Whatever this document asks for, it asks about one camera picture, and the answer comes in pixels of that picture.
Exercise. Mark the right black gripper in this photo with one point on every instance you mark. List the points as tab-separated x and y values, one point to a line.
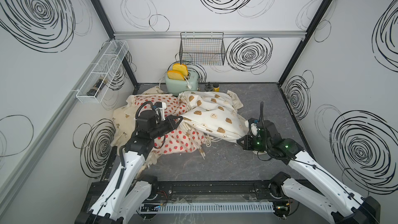
246	145

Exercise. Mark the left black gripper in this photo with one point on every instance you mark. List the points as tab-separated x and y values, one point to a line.
168	121

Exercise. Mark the cream bear print pillow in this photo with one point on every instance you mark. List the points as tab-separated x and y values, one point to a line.
215	114

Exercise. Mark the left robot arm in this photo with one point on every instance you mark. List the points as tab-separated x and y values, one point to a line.
125	192

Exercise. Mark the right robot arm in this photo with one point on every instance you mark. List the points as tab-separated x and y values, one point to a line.
331	199

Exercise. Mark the mint green toaster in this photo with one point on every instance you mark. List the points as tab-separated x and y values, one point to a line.
175	87

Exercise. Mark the front yellow toast slice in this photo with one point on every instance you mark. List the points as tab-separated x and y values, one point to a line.
175	75

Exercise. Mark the yellow toast slice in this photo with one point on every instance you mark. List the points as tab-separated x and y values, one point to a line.
175	75
182	68

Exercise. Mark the dark item in shelf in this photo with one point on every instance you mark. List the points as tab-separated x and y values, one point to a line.
97	87

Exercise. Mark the rear yellow toast slice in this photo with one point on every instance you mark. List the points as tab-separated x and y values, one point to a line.
182	68

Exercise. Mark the yellow spice jar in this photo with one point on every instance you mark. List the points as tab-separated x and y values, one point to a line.
216	87

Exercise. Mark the black lid spice jar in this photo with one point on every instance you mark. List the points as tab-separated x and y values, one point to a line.
209	87

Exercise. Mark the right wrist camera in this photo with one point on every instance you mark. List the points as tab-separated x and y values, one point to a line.
252	126

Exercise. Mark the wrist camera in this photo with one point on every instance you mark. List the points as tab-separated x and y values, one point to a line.
160	108
252	126

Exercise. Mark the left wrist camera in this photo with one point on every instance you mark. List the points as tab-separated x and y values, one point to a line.
160	108

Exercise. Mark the white wire wall shelf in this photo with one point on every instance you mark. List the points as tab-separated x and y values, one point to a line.
108	65

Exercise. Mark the white slotted cable duct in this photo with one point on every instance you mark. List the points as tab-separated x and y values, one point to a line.
205	208

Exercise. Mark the black wire basket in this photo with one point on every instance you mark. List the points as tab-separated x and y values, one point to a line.
202	48

